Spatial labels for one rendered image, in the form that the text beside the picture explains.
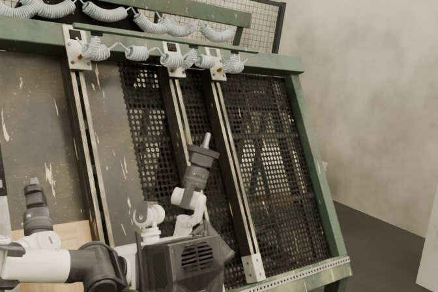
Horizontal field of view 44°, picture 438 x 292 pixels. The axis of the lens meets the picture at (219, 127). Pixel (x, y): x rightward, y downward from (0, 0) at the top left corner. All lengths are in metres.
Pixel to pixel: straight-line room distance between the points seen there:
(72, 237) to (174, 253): 0.67
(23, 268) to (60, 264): 0.10
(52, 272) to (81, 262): 0.08
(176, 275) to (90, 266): 0.23
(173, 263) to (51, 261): 0.32
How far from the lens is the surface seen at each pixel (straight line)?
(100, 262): 1.56
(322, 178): 3.23
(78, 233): 2.14
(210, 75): 2.74
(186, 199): 1.96
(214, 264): 1.64
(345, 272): 3.20
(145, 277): 1.62
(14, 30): 2.19
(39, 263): 1.51
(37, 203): 1.81
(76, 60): 2.25
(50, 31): 2.26
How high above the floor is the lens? 1.99
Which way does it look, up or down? 9 degrees down
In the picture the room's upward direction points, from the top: 9 degrees clockwise
